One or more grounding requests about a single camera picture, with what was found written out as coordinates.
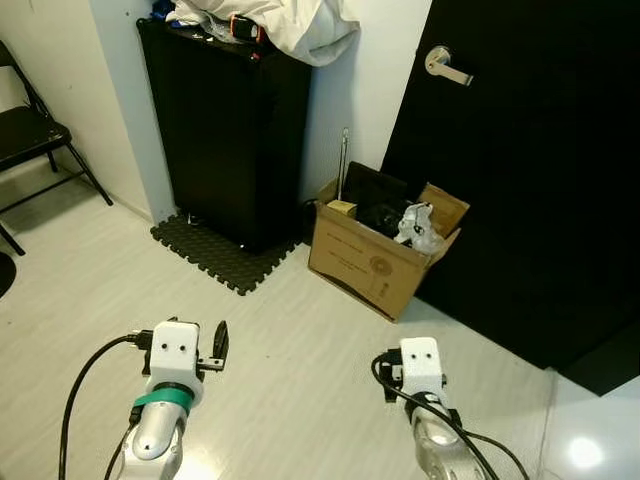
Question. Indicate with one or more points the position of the black folding chair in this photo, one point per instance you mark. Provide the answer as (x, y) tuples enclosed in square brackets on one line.
[(25, 130)]

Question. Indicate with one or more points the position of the black orange object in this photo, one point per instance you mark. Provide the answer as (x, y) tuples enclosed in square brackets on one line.
[(246, 30)]

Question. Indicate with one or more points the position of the flat black item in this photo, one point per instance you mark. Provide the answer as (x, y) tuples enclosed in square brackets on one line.
[(375, 195)]

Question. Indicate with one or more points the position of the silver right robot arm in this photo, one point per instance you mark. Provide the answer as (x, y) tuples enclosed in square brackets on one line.
[(440, 450)]

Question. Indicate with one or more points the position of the white bundled bedding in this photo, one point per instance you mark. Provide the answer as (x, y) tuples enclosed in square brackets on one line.
[(300, 30)]

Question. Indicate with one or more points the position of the thin metal rod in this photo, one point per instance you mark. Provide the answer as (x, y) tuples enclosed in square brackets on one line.
[(344, 160)]

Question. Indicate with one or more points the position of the crumpled white plastic bag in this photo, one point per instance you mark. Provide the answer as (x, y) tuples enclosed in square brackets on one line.
[(417, 228)]

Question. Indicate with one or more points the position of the black foam floor mat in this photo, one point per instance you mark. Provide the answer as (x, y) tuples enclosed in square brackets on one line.
[(225, 262)]

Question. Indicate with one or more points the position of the brown cardboard box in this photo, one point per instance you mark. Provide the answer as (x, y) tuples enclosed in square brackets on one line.
[(365, 265)]

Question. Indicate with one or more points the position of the black door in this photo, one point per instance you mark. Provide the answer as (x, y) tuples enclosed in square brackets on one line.
[(530, 200)]

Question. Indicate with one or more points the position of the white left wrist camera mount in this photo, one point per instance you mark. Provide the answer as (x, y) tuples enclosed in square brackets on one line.
[(172, 350)]

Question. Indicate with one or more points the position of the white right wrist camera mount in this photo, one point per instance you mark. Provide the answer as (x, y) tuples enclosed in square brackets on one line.
[(420, 365)]

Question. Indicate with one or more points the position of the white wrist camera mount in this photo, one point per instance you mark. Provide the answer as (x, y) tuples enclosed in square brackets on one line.
[(420, 365), (172, 350)]

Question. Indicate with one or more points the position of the small tan box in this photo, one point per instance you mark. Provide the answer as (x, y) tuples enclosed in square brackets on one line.
[(342, 207)]

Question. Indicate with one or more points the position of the black cabinet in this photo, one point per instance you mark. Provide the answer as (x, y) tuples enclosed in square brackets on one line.
[(225, 140)]

